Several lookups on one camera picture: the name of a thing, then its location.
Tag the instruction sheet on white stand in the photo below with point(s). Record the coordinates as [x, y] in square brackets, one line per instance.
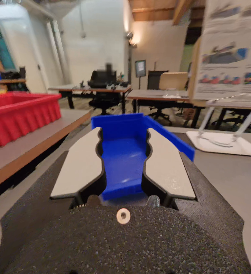
[195, 68]

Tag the clear acrylic stand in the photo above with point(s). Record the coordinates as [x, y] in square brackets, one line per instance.
[171, 94]

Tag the wooden-top desk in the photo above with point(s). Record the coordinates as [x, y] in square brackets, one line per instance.
[84, 87]
[155, 94]
[9, 81]

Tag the wood-edged desk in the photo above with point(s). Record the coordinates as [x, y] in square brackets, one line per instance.
[31, 145]

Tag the printed instruction sheet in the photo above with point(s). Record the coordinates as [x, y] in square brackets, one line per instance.
[224, 42]

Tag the black bag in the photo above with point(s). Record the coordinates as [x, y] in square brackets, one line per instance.
[11, 76]

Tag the small wooden display board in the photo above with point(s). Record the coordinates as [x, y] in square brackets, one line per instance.
[172, 81]

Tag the red plastic bin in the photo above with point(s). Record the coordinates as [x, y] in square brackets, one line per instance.
[20, 117]

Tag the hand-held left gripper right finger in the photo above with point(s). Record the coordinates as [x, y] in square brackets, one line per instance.
[168, 169]

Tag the framed sign on stand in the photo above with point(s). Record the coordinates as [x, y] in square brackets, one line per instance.
[140, 68]

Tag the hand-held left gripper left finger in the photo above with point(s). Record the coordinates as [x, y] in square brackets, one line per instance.
[78, 169]

